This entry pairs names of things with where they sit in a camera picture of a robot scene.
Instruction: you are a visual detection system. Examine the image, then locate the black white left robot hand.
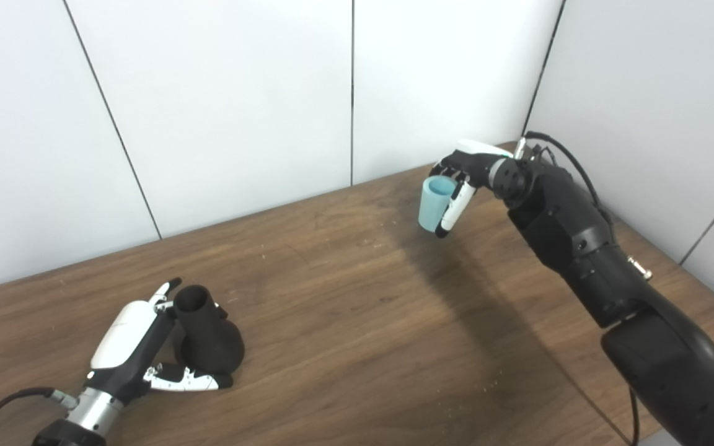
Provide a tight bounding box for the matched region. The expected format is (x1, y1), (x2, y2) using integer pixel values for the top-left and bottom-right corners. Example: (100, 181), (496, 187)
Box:
(87, 278), (234, 403)

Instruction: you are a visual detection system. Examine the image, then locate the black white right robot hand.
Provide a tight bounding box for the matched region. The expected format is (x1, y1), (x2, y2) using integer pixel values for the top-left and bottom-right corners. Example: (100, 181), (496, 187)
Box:
(430, 139), (516, 239)

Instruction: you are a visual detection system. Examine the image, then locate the light blue cup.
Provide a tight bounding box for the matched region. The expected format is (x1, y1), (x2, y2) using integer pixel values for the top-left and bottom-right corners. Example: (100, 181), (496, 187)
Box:
(418, 175), (458, 233)

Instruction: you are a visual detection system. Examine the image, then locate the black funnel-shaped nozzle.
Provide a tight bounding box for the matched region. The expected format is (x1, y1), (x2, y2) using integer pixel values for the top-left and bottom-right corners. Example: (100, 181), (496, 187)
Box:
(174, 285), (246, 376)

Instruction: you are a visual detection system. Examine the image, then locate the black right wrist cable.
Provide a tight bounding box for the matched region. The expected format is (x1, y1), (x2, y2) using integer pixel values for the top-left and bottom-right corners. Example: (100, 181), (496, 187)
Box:
(514, 131), (641, 446)

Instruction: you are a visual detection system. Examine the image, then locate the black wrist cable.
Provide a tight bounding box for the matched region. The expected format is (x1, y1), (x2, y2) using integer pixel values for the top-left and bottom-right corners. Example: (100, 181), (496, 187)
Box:
(514, 131), (641, 446)
(0, 387), (79, 446)

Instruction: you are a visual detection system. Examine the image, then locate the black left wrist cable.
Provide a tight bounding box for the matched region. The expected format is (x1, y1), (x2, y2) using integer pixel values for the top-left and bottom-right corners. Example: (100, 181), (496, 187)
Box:
(0, 387), (79, 446)

